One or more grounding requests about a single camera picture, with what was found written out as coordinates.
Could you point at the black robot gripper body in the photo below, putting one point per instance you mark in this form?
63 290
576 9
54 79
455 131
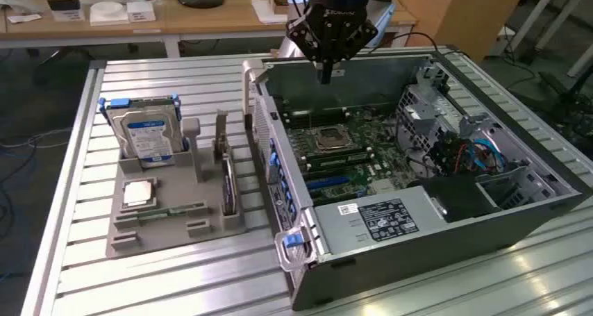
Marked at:
336 21

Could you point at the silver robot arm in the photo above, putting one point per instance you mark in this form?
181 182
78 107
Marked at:
292 47

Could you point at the white open box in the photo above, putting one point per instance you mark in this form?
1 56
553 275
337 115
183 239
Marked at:
269 12

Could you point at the wooden desk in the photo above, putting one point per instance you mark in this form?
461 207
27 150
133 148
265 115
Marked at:
209 24

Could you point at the wooden cabinet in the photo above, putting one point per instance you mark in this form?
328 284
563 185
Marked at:
464 14

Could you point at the RAM slot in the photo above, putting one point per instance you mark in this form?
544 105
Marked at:
313 118

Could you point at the metal disk bay cage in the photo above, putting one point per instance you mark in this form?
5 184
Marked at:
427 128

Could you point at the CPU socket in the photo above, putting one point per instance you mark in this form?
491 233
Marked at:
330 139

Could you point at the small white box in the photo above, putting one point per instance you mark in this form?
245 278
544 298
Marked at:
141 12

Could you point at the installed RAM stick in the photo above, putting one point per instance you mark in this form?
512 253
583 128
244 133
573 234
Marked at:
338 159

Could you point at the green motherboard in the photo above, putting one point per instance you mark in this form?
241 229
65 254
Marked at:
361 170

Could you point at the white tape holder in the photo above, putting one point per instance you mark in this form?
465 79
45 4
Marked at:
107 14

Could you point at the blue expansion slot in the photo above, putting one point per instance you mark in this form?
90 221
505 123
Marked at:
328 182

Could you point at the graphics card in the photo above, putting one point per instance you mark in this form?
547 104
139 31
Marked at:
228 177

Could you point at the hard disk with blue carrier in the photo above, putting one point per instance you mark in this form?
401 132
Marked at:
143 135

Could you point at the black and white box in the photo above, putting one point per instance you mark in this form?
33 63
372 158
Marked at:
67 9

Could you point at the grey power supply unit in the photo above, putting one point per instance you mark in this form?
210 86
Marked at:
380 218

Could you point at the silver CPU chip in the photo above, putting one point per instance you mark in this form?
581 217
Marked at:
138 193

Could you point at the green RAM stick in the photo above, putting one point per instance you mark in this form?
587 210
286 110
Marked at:
171 212

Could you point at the white paper label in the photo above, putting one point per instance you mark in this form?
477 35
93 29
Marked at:
23 18

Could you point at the grey parts rack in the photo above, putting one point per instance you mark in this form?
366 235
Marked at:
162 232

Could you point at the open grey PC case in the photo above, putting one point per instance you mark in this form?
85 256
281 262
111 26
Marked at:
417 260

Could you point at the white table frame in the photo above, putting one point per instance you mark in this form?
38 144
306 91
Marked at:
551 24

